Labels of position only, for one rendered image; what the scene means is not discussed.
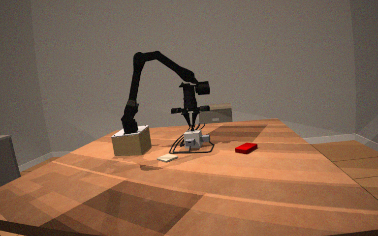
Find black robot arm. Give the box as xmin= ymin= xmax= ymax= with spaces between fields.
xmin=121 ymin=51 xmax=210 ymax=134

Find red flat block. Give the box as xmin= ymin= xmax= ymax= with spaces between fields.
xmin=235 ymin=143 xmax=258 ymax=154

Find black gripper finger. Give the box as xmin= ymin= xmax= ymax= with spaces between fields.
xmin=182 ymin=113 xmax=190 ymax=127
xmin=192 ymin=112 xmax=200 ymax=127

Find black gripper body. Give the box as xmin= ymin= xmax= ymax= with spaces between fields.
xmin=171 ymin=95 xmax=210 ymax=114

